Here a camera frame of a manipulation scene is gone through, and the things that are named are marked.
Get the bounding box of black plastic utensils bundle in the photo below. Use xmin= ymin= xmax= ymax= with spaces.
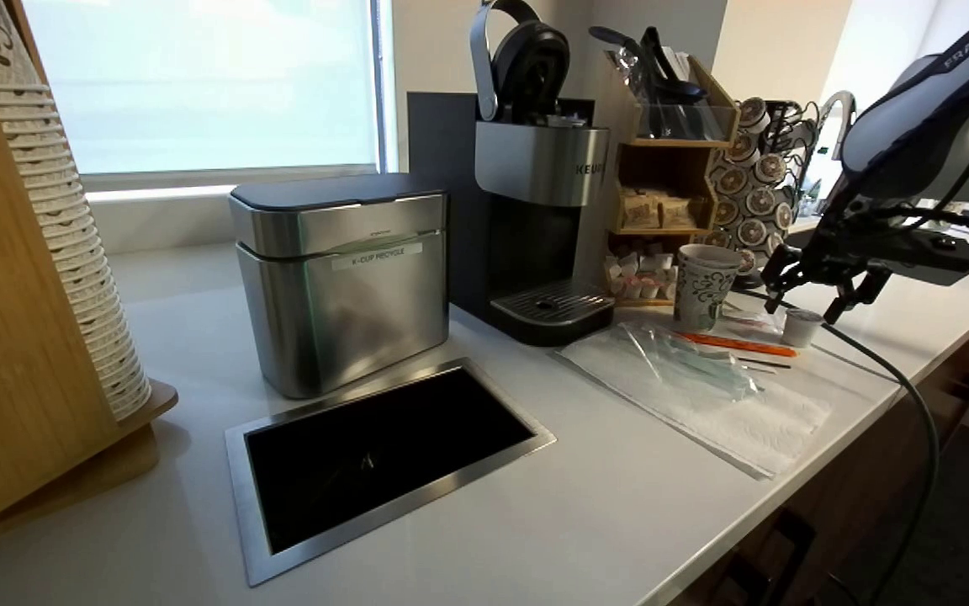
xmin=592 ymin=26 xmax=720 ymax=141

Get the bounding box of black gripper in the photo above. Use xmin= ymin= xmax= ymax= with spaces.
xmin=761 ymin=208 xmax=969 ymax=322

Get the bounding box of steel framed counter trash chute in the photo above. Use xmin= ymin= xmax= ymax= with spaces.
xmin=226 ymin=359 xmax=551 ymax=585

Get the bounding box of orange stir stick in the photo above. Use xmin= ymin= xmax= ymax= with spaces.
xmin=676 ymin=331 xmax=799 ymax=359

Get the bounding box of patterned paper coffee cup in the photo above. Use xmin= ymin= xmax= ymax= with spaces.
xmin=676 ymin=243 xmax=745 ymax=331

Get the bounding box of black power cable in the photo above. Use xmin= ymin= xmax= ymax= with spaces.
xmin=745 ymin=288 xmax=947 ymax=606

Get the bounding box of wooden cup dispenser stand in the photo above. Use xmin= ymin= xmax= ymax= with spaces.
xmin=0 ymin=0 xmax=182 ymax=549

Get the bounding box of clear plastic bag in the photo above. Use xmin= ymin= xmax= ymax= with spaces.
xmin=560 ymin=317 xmax=896 ymax=479

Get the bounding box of small white coffee pod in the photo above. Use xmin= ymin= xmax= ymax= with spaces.
xmin=785 ymin=310 xmax=822 ymax=348

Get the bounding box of stack of paper cups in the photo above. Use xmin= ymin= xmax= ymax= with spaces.
xmin=0 ymin=0 xmax=150 ymax=422

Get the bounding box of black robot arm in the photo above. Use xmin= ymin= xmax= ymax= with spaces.
xmin=761 ymin=31 xmax=969 ymax=320

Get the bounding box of chrome sink faucet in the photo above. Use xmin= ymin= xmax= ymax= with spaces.
xmin=799 ymin=90 xmax=857 ymax=218

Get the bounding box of stainless steel countertop bin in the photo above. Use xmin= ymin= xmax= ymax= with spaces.
xmin=228 ymin=172 xmax=449 ymax=400

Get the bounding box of wooden condiment organizer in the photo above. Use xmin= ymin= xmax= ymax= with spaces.
xmin=602 ymin=59 xmax=736 ymax=310

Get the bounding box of black silver coffee machine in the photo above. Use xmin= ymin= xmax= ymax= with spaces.
xmin=406 ymin=0 xmax=611 ymax=348

